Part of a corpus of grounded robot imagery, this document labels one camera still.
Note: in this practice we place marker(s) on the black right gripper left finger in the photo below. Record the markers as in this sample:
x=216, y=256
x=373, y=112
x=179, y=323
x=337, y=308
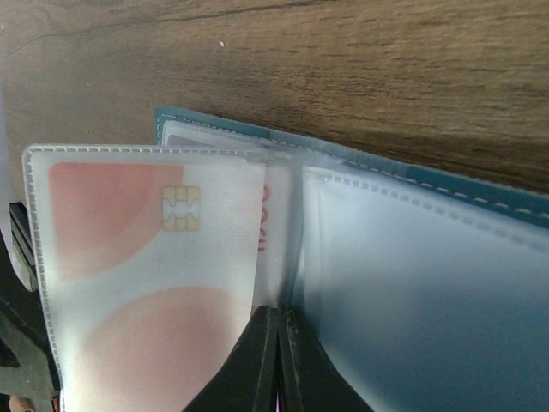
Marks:
x=247, y=381

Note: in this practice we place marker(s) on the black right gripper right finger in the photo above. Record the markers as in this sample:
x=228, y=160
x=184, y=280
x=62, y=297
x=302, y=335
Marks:
x=308, y=380

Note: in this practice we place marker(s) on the red circles card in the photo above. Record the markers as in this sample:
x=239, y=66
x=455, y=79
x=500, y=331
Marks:
x=154, y=277

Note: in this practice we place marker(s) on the blue card holder wallet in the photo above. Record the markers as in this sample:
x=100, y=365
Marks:
x=427, y=290

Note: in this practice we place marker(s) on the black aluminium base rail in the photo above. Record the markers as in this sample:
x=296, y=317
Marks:
x=22, y=247

